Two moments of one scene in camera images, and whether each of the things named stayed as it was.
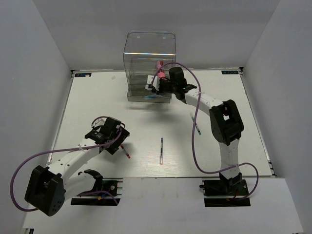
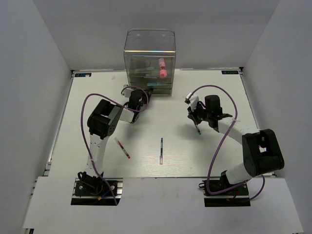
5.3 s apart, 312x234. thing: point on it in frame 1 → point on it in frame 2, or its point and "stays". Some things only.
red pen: x=125 y=151 stays
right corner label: x=230 y=72 stays
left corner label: x=82 y=74 stays
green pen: x=192 y=116 stays
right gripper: x=160 y=90 → x=193 y=114
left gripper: x=113 y=147 → x=146 y=93
